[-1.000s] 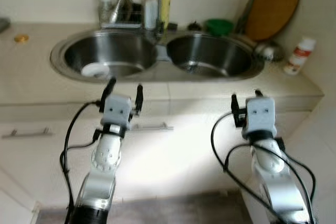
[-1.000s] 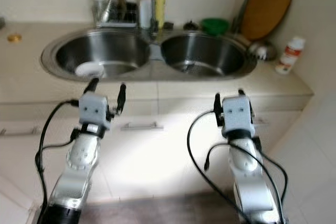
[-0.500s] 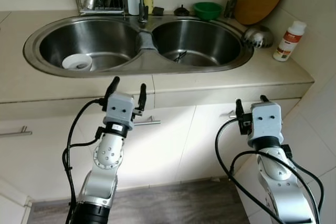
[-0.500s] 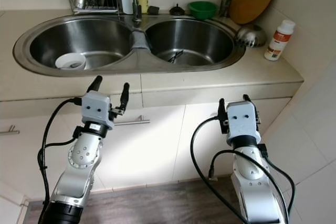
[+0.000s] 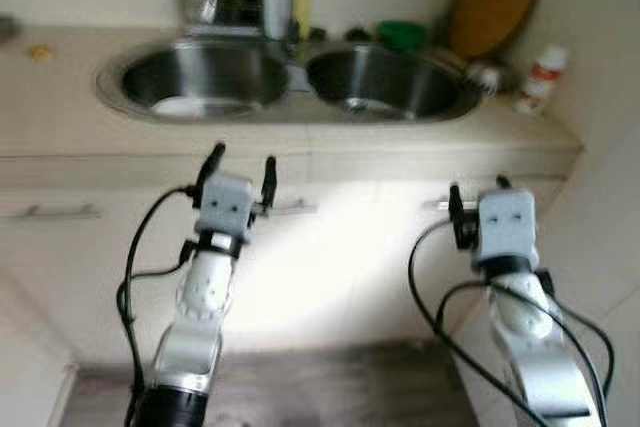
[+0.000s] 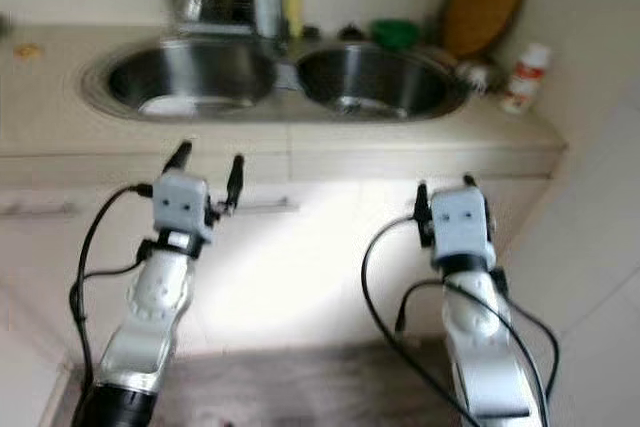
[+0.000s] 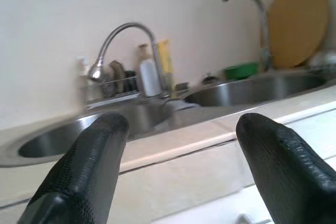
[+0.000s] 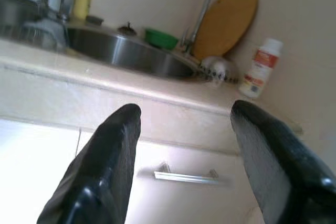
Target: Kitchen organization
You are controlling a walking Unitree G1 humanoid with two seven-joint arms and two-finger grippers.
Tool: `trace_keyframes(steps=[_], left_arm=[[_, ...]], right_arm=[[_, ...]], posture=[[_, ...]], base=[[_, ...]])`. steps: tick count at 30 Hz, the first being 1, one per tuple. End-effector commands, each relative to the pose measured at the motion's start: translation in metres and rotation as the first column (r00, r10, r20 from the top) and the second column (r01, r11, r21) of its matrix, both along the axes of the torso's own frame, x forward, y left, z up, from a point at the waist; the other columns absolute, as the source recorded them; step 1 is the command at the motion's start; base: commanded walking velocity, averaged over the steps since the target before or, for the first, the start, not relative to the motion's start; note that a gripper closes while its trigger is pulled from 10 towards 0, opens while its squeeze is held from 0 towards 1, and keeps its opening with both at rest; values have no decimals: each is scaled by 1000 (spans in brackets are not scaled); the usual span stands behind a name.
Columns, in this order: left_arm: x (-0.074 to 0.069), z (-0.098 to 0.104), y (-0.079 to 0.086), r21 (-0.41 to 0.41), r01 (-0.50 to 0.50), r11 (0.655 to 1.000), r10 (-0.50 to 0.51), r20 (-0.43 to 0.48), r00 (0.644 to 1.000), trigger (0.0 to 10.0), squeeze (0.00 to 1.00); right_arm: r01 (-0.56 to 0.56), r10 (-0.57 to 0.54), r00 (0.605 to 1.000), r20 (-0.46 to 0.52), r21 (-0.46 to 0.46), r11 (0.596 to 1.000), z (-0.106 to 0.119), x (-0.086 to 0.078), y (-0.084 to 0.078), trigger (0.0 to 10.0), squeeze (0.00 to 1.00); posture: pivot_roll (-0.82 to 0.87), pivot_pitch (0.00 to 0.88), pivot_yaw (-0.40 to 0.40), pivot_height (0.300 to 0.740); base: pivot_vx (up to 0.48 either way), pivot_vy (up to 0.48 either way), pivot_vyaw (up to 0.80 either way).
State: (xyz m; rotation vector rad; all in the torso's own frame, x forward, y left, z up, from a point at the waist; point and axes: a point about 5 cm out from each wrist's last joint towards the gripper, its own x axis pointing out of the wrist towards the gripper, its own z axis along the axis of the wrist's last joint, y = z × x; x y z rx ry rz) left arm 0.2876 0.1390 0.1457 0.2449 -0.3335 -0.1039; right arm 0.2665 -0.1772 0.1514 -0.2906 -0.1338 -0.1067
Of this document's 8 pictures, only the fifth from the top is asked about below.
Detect grey kitchen appliance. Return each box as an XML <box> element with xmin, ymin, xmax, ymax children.
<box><xmin>0</xmin><ymin>12</ymin><xmax>21</xmax><ymax>43</ymax></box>

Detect small white bowl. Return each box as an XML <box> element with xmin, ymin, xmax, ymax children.
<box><xmin>150</xmin><ymin>95</ymin><xmax>216</xmax><ymax>117</ymax></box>

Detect shiny metal ladle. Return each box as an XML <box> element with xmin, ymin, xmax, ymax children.
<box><xmin>465</xmin><ymin>59</ymin><xmax>519</xmax><ymax>94</ymax></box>

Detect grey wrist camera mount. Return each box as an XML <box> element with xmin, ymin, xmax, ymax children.
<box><xmin>471</xmin><ymin>187</ymin><xmax>542</xmax><ymax>270</ymax></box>
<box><xmin>194</xmin><ymin>173</ymin><xmax>255</xmax><ymax>242</ymax></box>

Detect white cabinet door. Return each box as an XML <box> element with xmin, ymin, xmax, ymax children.
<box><xmin>0</xmin><ymin>187</ymin><xmax>166</xmax><ymax>368</ymax></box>
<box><xmin>165</xmin><ymin>182</ymin><xmax>371</xmax><ymax>353</ymax></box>
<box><xmin>370</xmin><ymin>179</ymin><xmax>561</xmax><ymax>348</ymax></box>

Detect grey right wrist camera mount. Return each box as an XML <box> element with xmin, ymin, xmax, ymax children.
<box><xmin>471</xmin><ymin>187</ymin><xmax>542</xmax><ymax>270</ymax></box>

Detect stainless steel double sink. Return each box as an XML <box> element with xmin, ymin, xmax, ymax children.
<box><xmin>95</xmin><ymin>37</ymin><xmax>486</xmax><ymax>126</ymax></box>

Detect white bottle with red label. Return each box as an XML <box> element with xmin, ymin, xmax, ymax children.
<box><xmin>515</xmin><ymin>44</ymin><xmax>571</xmax><ymax>116</ymax></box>

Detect green plastic bowl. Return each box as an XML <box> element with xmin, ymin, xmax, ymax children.
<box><xmin>376</xmin><ymin>20</ymin><xmax>429</xmax><ymax>53</ymax></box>

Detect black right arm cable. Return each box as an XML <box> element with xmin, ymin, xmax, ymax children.
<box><xmin>406</xmin><ymin>215</ymin><xmax>617</xmax><ymax>427</ymax></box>

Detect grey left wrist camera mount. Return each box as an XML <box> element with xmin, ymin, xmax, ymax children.
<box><xmin>194</xmin><ymin>173</ymin><xmax>255</xmax><ymax>242</ymax></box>

